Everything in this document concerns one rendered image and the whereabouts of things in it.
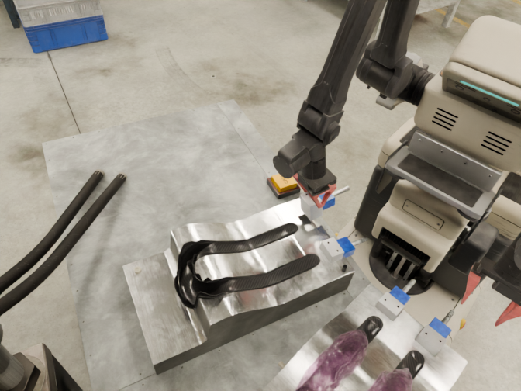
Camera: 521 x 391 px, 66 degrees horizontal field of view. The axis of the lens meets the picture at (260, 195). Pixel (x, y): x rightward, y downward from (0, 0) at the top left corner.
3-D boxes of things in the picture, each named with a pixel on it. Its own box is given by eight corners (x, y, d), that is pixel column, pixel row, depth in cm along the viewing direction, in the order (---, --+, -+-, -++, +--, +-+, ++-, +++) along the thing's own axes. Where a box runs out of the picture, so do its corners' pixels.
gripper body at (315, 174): (313, 195, 91) (312, 171, 86) (291, 171, 98) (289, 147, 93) (337, 184, 93) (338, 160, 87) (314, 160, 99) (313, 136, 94)
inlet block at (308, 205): (343, 189, 108) (343, 174, 104) (353, 200, 104) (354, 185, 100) (301, 209, 104) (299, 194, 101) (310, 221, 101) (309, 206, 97)
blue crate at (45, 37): (97, 20, 366) (91, -5, 349) (109, 40, 342) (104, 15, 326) (25, 32, 343) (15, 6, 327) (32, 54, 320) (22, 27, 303)
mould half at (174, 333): (297, 217, 118) (303, 185, 108) (346, 289, 103) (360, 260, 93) (126, 278, 101) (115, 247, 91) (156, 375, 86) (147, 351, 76)
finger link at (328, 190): (313, 218, 97) (312, 191, 90) (298, 200, 102) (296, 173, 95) (337, 207, 98) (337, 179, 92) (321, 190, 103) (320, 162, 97)
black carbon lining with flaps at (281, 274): (291, 224, 108) (296, 200, 101) (324, 271, 98) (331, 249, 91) (166, 269, 96) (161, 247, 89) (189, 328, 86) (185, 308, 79)
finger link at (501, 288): (505, 340, 75) (537, 304, 71) (468, 316, 78) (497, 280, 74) (508, 324, 80) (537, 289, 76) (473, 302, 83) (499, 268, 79)
